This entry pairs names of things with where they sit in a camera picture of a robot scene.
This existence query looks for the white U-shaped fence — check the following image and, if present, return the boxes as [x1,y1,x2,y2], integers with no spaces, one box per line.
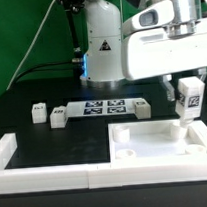
[0,118,207,196]

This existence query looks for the white cable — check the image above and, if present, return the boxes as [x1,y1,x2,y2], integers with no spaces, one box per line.
[0,0,68,91]

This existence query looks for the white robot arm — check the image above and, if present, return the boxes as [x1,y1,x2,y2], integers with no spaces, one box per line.
[81,0,207,101]

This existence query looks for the black cable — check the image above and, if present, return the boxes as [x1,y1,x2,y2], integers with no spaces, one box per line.
[12,60,82,85]

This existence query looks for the white sheet with tags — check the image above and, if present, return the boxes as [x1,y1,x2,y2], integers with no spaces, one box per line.
[67,98,147,117]

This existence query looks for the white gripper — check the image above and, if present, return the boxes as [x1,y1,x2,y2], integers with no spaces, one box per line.
[121,29,207,102]

